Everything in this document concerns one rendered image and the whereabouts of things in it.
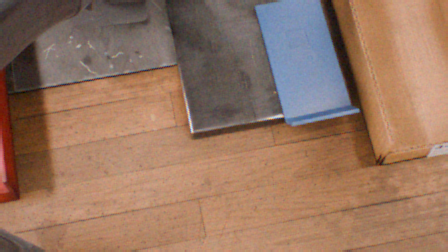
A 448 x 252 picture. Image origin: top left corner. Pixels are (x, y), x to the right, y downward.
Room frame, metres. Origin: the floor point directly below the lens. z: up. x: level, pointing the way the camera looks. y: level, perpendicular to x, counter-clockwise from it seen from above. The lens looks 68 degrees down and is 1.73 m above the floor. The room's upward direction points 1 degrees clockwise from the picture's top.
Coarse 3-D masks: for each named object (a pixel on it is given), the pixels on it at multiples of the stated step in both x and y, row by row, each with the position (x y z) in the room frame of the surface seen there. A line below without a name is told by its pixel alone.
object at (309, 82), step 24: (288, 0) 0.47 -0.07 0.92; (312, 0) 0.47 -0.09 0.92; (264, 24) 0.44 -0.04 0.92; (288, 24) 0.44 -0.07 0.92; (312, 24) 0.44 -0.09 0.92; (288, 48) 0.41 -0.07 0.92; (312, 48) 0.41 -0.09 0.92; (288, 72) 0.38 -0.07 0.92; (312, 72) 0.39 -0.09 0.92; (336, 72) 0.39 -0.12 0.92; (288, 96) 0.36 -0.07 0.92; (312, 96) 0.36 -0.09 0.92; (336, 96) 0.36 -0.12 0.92; (288, 120) 0.33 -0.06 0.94; (312, 120) 0.32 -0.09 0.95
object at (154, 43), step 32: (160, 0) 0.48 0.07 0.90; (64, 32) 0.44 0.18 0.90; (96, 32) 0.44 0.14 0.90; (128, 32) 0.44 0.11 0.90; (160, 32) 0.44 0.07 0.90; (32, 64) 0.40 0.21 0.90; (64, 64) 0.40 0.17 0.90; (96, 64) 0.40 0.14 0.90; (128, 64) 0.40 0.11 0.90; (160, 64) 0.40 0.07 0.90
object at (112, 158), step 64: (64, 128) 0.33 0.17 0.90; (128, 128) 0.33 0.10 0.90; (256, 128) 0.33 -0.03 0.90; (320, 128) 0.33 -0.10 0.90; (64, 192) 0.26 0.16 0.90; (128, 192) 0.26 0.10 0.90; (192, 192) 0.26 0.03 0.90; (256, 192) 0.26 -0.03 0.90; (320, 192) 0.26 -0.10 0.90; (384, 192) 0.26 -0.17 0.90
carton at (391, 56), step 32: (352, 0) 0.45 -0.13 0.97; (384, 0) 0.49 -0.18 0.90; (416, 0) 0.49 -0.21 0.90; (352, 32) 0.42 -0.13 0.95; (384, 32) 0.44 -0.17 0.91; (416, 32) 0.45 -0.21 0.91; (352, 64) 0.40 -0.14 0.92; (384, 64) 0.41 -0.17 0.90; (416, 64) 0.41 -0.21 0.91; (384, 96) 0.37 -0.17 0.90; (416, 96) 0.37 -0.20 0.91; (384, 128) 0.31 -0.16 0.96; (416, 128) 0.33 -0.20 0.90; (384, 160) 0.29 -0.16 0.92
